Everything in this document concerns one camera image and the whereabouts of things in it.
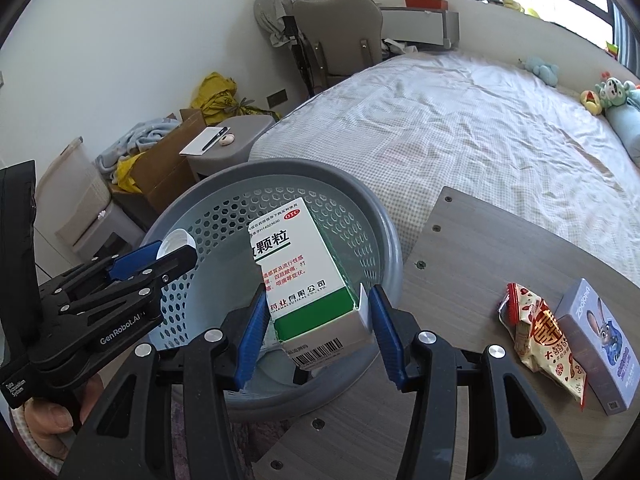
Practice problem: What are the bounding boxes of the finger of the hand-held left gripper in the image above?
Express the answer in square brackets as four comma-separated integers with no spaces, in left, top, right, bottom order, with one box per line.
[50,240,164,295]
[64,245,199,317]

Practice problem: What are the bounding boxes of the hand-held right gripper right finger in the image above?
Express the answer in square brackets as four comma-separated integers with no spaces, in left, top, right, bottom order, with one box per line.
[367,285,584,480]

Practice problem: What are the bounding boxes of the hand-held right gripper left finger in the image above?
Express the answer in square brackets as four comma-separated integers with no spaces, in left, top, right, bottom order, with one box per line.
[59,290,271,480]

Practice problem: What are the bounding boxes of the white round plastic piece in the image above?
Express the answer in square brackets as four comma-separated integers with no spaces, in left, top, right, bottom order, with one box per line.
[157,229,196,261]

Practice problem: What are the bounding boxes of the white and green medicine box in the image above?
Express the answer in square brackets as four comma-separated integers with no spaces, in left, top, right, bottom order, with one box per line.
[247,197,376,372]

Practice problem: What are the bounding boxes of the grey perforated plastic basket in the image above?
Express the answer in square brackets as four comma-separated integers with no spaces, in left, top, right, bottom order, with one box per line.
[141,157,404,424]

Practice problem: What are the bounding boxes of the person's left forearm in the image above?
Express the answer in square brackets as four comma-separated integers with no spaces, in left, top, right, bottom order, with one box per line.
[9,407,66,476]

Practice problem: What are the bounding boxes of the person's left hand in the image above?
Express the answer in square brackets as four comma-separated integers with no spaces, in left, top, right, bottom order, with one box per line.
[24,374,107,442]

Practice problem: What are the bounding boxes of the purple fleece pants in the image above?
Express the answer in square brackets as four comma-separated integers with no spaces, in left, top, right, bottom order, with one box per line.
[170,395,291,480]

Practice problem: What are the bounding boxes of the brown cardboard box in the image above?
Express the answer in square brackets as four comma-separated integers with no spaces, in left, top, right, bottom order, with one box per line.
[130,109,209,211]

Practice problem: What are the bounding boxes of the light blue towel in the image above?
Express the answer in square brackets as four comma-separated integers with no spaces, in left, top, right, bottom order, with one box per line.
[95,117,181,181]

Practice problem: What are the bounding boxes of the white notebook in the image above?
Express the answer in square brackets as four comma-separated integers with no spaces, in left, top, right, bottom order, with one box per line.
[179,127,232,156]

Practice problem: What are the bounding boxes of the grey round stool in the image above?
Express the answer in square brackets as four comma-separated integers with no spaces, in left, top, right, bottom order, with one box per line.
[186,115,276,181]

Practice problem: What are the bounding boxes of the red and beige snack wrapper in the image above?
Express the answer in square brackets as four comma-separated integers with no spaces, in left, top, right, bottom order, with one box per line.
[497,282,589,411]

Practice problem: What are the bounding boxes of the yellow fabric bag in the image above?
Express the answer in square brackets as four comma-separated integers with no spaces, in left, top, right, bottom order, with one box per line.
[191,72,261,121]

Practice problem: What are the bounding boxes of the bed with white checked sheet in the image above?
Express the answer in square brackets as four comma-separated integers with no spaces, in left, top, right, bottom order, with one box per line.
[249,52,640,282]

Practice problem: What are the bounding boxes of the pale purple cartoon box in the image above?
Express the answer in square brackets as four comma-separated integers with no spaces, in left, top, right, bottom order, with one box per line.
[555,277,632,416]

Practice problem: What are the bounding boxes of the grey garment on chair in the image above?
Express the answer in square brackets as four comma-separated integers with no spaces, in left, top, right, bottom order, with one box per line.
[253,0,326,49]

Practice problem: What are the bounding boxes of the grey upholstered chair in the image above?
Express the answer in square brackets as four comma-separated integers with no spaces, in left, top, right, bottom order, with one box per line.
[292,0,386,92]

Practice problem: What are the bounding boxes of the light blue plush toy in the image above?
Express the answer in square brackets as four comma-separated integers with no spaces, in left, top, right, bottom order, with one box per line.
[522,56,560,86]

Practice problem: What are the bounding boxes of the grey bedside cabinet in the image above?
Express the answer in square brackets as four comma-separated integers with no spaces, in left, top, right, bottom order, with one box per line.
[380,7,461,51]

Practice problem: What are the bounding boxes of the yellow and red plush toy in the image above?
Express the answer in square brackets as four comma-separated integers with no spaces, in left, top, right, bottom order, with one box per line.
[580,89,606,115]

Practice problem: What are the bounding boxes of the rolled blue quilt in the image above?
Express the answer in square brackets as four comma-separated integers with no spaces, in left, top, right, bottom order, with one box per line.
[605,102,640,169]

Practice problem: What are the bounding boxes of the green plush toy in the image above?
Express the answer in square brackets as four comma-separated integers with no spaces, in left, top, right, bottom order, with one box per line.
[595,76,640,111]

